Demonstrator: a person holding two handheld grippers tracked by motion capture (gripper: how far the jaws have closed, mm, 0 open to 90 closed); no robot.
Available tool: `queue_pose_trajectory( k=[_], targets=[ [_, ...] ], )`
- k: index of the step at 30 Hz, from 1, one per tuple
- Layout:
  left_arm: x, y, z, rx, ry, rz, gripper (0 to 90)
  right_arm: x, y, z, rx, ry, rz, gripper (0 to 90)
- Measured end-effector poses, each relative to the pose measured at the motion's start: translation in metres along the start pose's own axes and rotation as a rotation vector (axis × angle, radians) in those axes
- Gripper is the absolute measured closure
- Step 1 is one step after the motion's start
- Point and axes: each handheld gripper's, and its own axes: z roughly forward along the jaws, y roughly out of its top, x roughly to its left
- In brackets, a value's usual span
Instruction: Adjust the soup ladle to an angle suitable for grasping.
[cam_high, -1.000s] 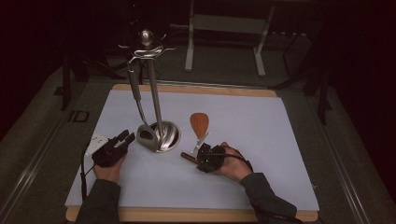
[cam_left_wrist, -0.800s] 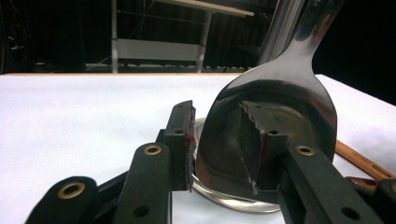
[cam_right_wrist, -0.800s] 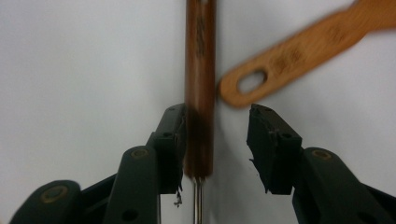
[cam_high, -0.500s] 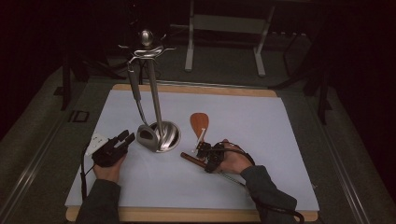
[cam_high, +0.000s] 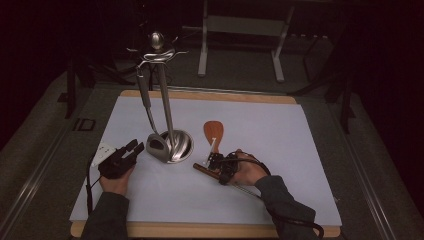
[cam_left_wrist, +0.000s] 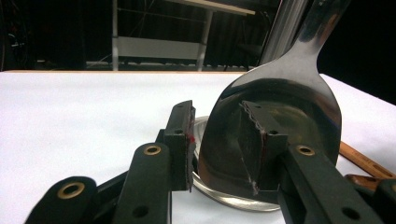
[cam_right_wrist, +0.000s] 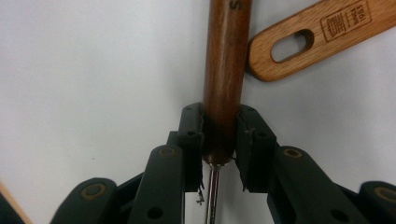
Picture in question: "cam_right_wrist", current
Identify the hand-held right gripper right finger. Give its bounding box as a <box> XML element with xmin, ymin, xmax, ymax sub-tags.
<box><xmin>233</xmin><ymin>104</ymin><xmax>280</xmax><ymax>193</ymax></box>

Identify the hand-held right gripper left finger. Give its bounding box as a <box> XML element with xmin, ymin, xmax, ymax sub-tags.
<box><xmin>167</xmin><ymin>102</ymin><xmax>205</xmax><ymax>193</ymax></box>

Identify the steel ladle with wooden handle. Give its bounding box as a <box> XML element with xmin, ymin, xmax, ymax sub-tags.
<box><xmin>201</xmin><ymin>0</ymin><xmax>253</xmax><ymax>224</ymax></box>

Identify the wooden rice paddle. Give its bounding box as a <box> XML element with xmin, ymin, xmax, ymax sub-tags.
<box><xmin>247</xmin><ymin>0</ymin><xmax>396</xmax><ymax>83</ymax></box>

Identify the pale blue table mat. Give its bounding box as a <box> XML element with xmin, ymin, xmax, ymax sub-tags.
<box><xmin>0</xmin><ymin>0</ymin><xmax>396</xmax><ymax>224</ymax></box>

